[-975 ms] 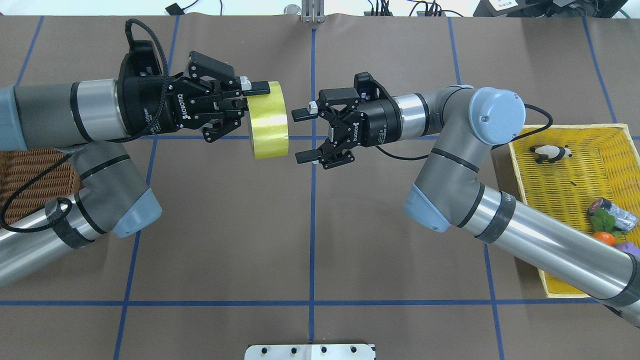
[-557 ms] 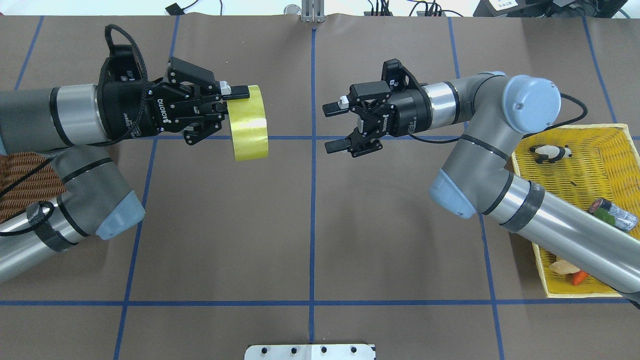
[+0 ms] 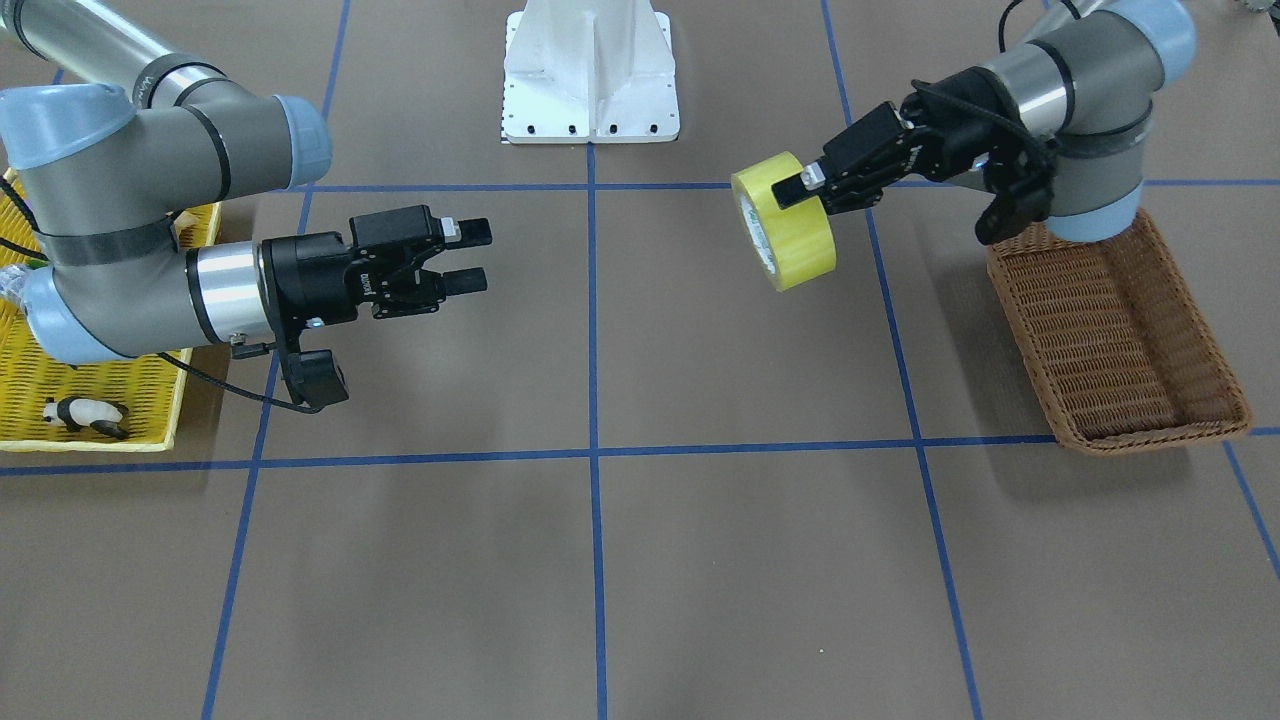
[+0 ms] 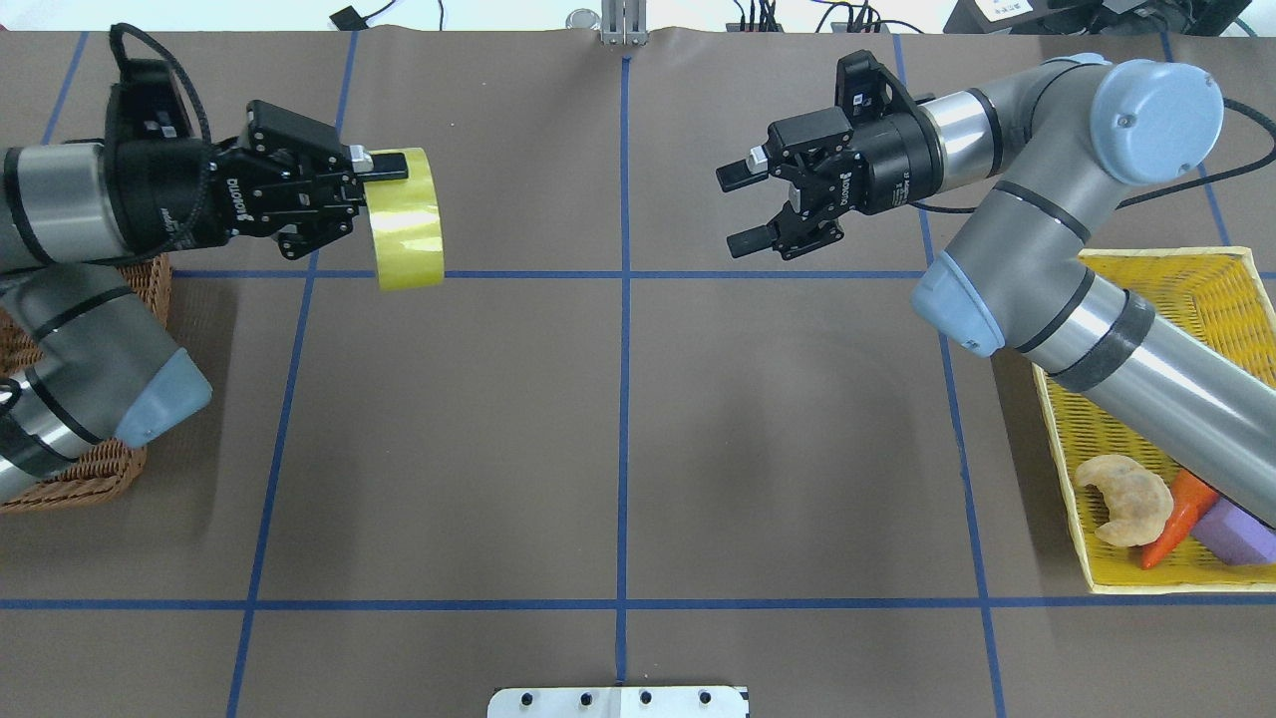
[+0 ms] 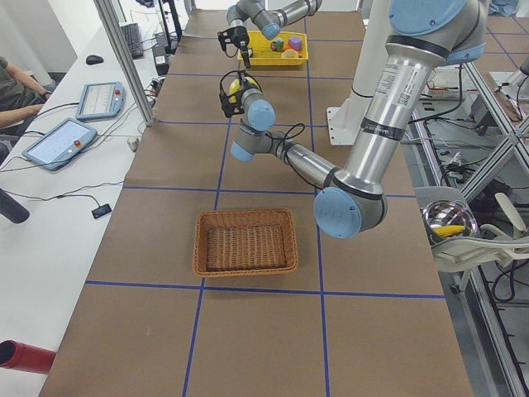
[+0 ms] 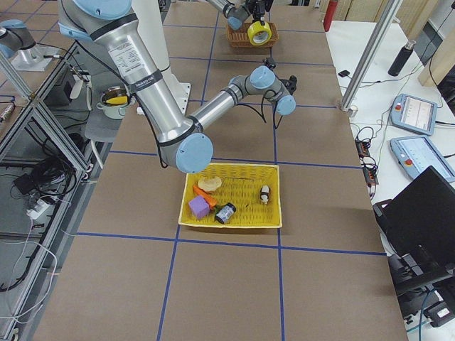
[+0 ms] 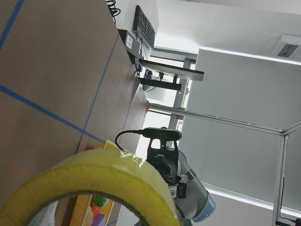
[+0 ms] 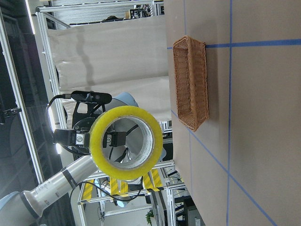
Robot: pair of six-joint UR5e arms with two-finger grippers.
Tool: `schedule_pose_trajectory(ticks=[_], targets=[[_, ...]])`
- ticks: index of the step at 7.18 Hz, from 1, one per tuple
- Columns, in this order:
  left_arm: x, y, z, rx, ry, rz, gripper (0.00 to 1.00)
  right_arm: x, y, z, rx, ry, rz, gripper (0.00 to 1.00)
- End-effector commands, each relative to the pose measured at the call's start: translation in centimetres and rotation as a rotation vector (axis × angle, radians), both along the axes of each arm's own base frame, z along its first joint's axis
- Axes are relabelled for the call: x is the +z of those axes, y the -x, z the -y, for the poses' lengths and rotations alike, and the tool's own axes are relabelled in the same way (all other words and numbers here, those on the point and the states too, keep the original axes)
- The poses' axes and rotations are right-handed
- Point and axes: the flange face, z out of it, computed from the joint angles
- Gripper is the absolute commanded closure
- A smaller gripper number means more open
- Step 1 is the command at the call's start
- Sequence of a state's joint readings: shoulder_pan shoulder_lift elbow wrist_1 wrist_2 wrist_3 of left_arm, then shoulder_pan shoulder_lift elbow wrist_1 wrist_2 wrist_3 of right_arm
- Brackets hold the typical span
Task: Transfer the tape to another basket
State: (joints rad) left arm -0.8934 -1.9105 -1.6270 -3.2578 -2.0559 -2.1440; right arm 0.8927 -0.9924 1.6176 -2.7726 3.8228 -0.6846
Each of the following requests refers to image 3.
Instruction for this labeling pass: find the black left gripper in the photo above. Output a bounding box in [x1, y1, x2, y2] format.
[771, 68, 1011, 213]

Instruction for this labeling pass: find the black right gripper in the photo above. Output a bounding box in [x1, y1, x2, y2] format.
[262, 205, 493, 343]

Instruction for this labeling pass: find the yellow tape roll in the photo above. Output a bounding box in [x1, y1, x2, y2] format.
[730, 152, 837, 292]

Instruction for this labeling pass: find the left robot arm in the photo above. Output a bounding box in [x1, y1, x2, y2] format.
[765, 1, 1197, 246]

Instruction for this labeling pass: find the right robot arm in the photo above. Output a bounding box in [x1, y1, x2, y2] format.
[3, 1, 492, 365]

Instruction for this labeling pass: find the yellow plastic basket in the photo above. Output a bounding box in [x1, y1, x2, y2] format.
[0, 168, 223, 454]

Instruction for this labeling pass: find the brown wicker basket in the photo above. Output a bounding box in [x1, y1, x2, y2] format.
[986, 210, 1254, 457]

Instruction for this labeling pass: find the panda figurine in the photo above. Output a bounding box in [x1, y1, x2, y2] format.
[41, 396, 131, 439]

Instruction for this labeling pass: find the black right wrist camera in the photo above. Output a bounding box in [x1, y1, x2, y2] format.
[282, 350, 349, 414]

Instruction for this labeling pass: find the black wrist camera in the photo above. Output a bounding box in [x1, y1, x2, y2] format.
[975, 141, 1057, 246]
[282, 350, 349, 414]

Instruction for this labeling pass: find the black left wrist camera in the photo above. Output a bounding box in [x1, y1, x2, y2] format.
[975, 141, 1057, 246]

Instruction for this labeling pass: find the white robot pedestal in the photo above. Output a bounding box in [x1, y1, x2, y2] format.
[500, 1, 681, 145]

